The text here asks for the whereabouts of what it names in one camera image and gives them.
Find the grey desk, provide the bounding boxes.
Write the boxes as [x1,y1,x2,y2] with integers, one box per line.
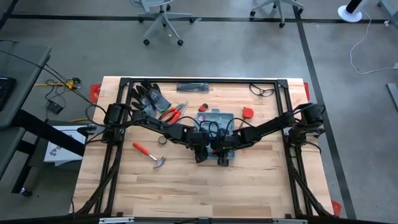
[0,40,52,129]

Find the black keyboard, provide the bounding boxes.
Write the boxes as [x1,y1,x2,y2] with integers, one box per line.
[0,76,17,112]

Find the silver metal bracket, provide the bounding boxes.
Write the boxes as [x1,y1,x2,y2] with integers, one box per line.
[98,217,135,224]
[272,218,308,224]

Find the yellow cable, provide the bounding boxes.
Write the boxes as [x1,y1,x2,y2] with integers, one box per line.
[33,77,83,91]

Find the black left camera cable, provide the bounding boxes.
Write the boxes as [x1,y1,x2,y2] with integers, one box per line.
[178,115,220,138]

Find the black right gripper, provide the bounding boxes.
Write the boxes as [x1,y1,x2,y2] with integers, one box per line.
[211,132,243,167]

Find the grey mesh office chair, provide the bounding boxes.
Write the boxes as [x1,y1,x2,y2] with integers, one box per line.
[129,0,196,47]

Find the black desk beam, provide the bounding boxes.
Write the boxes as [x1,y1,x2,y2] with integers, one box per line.
[11,108,86,157]

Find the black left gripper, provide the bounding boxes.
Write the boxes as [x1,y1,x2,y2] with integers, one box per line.
[186,130,211,164]

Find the black power adapter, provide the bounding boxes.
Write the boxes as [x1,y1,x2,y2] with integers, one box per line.
[45,100,65,115]

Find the grey plastic tool case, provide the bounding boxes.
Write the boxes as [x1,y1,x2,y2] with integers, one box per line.
[195,111,236,161]

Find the white printed cardboard box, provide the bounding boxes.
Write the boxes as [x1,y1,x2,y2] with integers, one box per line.
[42,124,87,166]

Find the white round stand base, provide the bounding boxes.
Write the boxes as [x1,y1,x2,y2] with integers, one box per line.
[337,0,371,24]

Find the red-handled long nose pliers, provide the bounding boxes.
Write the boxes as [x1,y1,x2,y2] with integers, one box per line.
[169,100,190,124]

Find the black right camera cable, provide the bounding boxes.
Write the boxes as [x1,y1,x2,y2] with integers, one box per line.
[222,117,257,136]

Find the black aluminium table frame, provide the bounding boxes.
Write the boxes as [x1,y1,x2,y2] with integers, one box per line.
[70,76,340,222]

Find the black camera cable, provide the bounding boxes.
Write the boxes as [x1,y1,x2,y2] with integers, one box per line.
[178,115,220,138]
[222,117,257,136]

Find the red tape measure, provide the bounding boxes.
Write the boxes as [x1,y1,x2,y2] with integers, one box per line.
[241,106,255,120]

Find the white cable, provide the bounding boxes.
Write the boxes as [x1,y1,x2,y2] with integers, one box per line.
[349,9,398,76]

